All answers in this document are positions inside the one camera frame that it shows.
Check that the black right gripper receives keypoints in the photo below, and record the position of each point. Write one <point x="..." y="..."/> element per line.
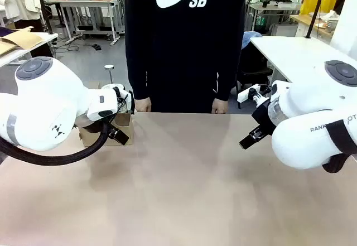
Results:
<point x="264" y="117"/>

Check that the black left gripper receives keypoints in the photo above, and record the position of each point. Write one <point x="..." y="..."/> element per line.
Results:
<point x="93" y="126"/>

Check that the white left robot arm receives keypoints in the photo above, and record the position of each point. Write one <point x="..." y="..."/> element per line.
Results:
<point x="42" y="103"/>

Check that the person's left black-sleeved forearm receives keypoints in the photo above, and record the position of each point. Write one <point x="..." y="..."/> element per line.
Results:
<point x="226" y="78"/>

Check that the person's right black-sleeved forearm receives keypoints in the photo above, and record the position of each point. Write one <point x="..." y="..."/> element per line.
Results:
<point x="138" y="78"/>

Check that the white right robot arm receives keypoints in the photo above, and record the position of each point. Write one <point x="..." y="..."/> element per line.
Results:
<point x="306" y="112"/>

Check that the person's right hand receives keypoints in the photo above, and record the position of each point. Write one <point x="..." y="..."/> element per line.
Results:
<point x="143" y="106"/>

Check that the person's left hand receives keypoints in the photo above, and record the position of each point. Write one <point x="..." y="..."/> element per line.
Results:
<point x="220" y="107"/>

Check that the small brown cardboard box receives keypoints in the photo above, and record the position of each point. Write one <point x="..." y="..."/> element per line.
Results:
<point x="126" y="121"/>

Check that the white power strip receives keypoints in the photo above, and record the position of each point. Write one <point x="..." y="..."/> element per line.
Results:
<point x="243" y="95"/>

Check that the black power plug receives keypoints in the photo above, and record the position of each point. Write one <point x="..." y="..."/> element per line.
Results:
<point x="252" y="92"/>

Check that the thin stand with round disc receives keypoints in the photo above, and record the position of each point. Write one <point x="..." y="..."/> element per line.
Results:
<point x="109" y="67"/>

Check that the black chair under table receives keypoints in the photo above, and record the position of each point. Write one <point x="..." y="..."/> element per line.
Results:
<point x="251" y="67"/>

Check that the large white table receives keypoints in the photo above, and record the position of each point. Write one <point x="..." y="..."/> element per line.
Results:
<point x="290" y="53"/>

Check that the blue cloth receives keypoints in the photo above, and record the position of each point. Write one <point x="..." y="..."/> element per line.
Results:
<point x="249" y="41"/>

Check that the person's black hoodie torso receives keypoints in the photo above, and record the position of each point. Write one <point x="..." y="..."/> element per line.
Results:
<point x="184" y="48"/>

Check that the wooden top table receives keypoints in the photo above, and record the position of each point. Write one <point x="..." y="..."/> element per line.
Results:
<point x="304" y="20"/>

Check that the open brown cardboard box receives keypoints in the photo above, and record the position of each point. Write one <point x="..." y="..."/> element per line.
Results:
<point x="25" y="41"/>

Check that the grey workbench with robots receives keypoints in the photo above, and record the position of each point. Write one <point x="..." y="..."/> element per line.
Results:
<point x="279" y="6"/>

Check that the white-legged workbench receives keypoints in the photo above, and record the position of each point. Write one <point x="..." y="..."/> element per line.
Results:
<point x="83" y="2"/>

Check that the black tripod pole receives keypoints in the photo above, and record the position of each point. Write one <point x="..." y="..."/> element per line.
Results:
<point x="315" y="14"/>

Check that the black stand pole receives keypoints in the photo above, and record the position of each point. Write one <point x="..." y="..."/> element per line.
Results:
<point x="42" y="0"/>

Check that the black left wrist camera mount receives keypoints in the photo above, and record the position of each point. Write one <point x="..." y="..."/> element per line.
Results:
<point x="122" y="95"/>

